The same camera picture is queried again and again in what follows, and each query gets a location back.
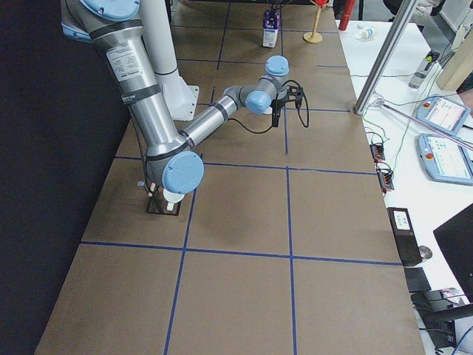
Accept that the black monitor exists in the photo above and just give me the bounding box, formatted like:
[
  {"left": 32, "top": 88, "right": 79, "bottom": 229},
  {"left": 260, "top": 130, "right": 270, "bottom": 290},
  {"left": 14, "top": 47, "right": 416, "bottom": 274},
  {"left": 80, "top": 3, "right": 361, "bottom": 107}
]
[{"left": 434, "top": 205, "right": 473, "bottom": 302}]

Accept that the wooden mug tree stand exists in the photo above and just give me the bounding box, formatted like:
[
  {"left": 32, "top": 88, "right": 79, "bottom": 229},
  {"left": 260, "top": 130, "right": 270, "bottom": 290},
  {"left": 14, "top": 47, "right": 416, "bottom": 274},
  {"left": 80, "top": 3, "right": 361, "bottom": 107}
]
[{"left": 303, "top": 0, "right": 329, "bottom": 44}]

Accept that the white ribbed mug on rack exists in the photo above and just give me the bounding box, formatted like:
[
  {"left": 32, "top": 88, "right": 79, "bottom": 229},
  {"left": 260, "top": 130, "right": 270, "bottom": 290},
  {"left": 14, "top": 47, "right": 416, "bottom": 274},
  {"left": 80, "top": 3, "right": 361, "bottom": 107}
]
[{"left": 163, "top": 189, "right": 185, "bottom": 212}]

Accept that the orange black connector board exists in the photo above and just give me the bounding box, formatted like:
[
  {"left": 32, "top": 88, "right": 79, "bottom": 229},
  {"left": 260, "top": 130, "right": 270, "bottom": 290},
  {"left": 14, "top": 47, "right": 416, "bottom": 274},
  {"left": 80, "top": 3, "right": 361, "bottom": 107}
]
[{"left": 370, "top": 142, "right": 385, "bottom": 162}]

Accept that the teach pendant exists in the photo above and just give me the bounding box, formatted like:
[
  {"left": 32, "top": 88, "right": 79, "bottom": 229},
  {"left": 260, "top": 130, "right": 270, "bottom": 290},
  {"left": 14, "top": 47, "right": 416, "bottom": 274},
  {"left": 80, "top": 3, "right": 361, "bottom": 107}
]
[
  {"left": 416, "top": 96, "right": 471, "bottom": 136},
  {"left": 417, "top": 133, "right": 472, "bottom": 186}
]

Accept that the white small bottle lying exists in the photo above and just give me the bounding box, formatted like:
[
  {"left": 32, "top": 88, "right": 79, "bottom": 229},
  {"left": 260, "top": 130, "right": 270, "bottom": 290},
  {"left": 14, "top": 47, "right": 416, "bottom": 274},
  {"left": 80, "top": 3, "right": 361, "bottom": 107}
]
[{"left": 356, "top": 27, "right": 378, "bottom": 41}]

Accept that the wooden stick in rack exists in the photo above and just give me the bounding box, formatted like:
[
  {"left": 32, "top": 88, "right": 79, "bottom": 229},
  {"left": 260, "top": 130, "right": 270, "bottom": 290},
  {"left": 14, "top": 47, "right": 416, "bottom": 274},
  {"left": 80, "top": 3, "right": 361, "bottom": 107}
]
[{"left": 147, "top": 183, "right": 155, "bottom": 197}]

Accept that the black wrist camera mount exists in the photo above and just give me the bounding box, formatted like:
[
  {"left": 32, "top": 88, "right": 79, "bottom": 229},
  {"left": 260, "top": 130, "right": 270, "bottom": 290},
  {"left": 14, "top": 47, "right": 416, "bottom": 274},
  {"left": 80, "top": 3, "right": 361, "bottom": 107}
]
[{"left": 281, "top": 85, "right": 304, "bottom": 109}]

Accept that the black remote box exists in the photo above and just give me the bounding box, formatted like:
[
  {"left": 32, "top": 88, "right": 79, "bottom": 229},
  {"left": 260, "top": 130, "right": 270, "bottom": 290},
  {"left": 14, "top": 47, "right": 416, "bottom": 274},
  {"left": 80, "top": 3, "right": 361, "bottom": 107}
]
[{"left": 387, "top": 207, "right": 422, "bottom": 266}]

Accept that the long silver rod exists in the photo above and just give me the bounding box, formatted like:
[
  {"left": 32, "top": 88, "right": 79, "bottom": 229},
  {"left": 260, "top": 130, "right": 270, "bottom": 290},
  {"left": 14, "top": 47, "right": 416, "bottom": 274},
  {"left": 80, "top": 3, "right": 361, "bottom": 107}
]
[{"left": 373, "top": 99, "right": 472, "bottom": 151}]

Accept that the blue white milk carton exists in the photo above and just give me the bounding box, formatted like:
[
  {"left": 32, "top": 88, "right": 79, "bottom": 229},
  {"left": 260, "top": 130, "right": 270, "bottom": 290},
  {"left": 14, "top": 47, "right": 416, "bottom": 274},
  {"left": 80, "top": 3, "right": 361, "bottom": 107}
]
[{"left": 262, "top": 10, "right": 280, "bottom": 48}]

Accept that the clear water bottle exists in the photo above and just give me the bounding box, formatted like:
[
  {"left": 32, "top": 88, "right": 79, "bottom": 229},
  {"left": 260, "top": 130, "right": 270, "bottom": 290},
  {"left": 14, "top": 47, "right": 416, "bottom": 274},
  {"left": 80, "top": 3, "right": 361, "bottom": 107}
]
[{"left": 408, "top": 50, "right": 440, "bottom": 89}]

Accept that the near teach pendant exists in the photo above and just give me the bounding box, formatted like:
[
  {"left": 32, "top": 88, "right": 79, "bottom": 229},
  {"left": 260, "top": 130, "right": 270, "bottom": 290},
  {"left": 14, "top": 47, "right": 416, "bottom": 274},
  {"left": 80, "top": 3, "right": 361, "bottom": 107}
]
[{"left": 417, "top": 133, "right": 472, "bottom": 186}]

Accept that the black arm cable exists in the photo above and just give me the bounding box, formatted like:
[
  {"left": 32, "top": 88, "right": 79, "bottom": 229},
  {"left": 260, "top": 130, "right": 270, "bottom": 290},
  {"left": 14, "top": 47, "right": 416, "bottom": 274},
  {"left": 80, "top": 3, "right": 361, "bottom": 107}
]
[{"left": 228, "top": 79, "right": 310, "bottom": 134}]

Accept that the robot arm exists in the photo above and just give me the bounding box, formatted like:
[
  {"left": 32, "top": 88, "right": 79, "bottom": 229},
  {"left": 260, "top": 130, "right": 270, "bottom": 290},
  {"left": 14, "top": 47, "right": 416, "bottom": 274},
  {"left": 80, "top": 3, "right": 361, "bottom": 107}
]
[{"left": 61, "top": 1, "right": 289, "bottom": 196}]

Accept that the aluminium frame post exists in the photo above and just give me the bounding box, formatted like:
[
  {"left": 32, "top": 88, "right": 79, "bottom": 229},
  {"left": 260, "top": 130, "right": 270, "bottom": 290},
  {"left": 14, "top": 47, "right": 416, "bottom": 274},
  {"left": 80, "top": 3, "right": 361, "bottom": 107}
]
[{"left": 353, "top": 0, "right": 418, "bottom": 115}]

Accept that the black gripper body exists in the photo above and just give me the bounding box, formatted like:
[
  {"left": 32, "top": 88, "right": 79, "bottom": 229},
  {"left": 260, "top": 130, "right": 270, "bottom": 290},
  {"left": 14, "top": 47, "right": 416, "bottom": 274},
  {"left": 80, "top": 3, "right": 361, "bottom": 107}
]
[{"left": 270, "top": 99, "right": 284, "bottom": 128}]

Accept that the red bottle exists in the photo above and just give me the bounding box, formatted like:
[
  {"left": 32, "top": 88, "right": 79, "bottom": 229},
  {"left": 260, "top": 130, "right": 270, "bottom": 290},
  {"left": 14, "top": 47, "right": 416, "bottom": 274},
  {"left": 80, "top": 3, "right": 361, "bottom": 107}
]
[{"left": 338, "top": 0, "right": 356, "bottom": 31}]

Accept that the far teach pendant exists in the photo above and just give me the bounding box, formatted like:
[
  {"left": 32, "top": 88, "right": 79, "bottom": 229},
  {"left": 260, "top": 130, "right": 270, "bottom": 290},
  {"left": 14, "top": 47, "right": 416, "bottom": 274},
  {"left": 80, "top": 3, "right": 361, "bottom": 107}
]
[{"left": 416, "top": 96, "right": 471, "bottom": 136}]

